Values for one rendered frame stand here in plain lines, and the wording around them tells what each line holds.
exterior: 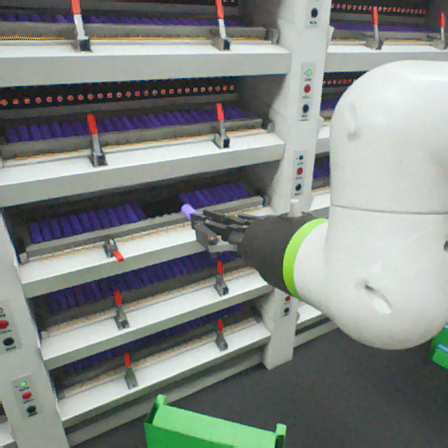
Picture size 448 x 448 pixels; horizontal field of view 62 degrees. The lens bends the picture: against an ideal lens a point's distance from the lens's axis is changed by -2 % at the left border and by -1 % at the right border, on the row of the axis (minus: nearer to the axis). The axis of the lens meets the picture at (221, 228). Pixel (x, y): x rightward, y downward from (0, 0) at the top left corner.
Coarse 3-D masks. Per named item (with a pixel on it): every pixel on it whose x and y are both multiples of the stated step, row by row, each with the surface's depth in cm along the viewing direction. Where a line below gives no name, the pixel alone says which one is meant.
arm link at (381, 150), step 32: (416, 64) 27; (352, 96) 28; (384, 96) 26; (416, 96) 25; (352, 128) 28; (384, 128) 26; (416, 128) 25; (352, 160) 28; (384, 160) 27; (416, 160) 26; (352, 192) 29; (384, 192) 27; (416, 192) 26
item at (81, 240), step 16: (208, 208) 91; (224, 208) 92; (240, 208) 95; (128, 224) 83; (144, 224) 84; (160, 224) 85; (64, 240) 76; (80, 240) 77; (96, 240) 79; (128, 240) 81; (32, 256) 74
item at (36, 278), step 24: (96, 192) 88; (120, 192) 91; (192, 192) 99; (264, 192) 100; (24, 240) 78; (144, 240) 83; (168, 240) 84; (192, 240) 86; (24, 264) 73; (48, 264) 74; (72, 264) 75; (96, 264) 76; (120, 264) 79; (144, 264) 83; (24, 288) 71; (48, 288) 74
